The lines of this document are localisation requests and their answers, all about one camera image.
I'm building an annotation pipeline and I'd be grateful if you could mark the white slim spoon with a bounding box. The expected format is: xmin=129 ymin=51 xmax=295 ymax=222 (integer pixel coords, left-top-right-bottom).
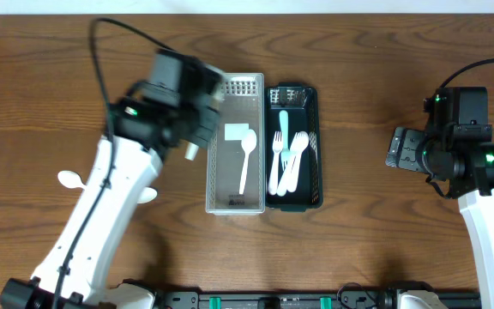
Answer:
xmin=137 ymin=187 xmax=158 ymax=204
xmin=57 ymin=170 xmax=86 ymax=190
xmin=184 ymin=142 xmax=199 ymax=161
xmin=238 ymin=129 xmax=257 ymax=195

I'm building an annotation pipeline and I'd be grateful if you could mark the clear plastic basket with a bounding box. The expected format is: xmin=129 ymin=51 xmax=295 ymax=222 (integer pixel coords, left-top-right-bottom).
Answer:
xmin=205 ymin=73 xmax=266 ymax=215

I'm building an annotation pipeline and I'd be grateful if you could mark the white fork straight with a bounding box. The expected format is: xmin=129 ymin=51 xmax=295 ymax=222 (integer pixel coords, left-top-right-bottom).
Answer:
xmin=268 ymin=131 xmax=283 ymax=195

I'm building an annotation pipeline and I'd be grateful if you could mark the pale green fork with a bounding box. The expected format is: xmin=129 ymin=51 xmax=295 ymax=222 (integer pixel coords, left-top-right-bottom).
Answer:
xmin=279 ymin=110 xmax=290 ymax=171

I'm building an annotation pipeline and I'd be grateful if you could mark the white wide spoon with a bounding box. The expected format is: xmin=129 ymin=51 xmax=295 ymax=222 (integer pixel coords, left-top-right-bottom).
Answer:
xmin=286 ymin=131 xmax=309 ymax=192

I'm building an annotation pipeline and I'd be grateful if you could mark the black plastic basket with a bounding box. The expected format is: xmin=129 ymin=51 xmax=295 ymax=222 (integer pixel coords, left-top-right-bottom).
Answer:
xmin=264 ymin=82 xmax=323 ymax=212

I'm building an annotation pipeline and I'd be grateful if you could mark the white fork angled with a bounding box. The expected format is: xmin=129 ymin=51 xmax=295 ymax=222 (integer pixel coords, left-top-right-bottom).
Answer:
xmin=277 ymin=150 xmax=298 ymax=197

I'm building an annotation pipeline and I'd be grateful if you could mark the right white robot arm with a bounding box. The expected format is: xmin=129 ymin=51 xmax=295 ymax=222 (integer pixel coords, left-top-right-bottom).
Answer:
xmin=386 ymin=124 xmax=494 ymax=308

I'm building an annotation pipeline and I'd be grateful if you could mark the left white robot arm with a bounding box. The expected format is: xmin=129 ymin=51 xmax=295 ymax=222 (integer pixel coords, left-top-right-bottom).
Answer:
xmin=0 ymin=66 xmax=224 ymax=308

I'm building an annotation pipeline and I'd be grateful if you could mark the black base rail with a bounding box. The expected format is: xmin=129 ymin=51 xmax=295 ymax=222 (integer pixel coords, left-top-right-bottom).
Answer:
xmin=109 ymin=278 xmax=484 ymax=309

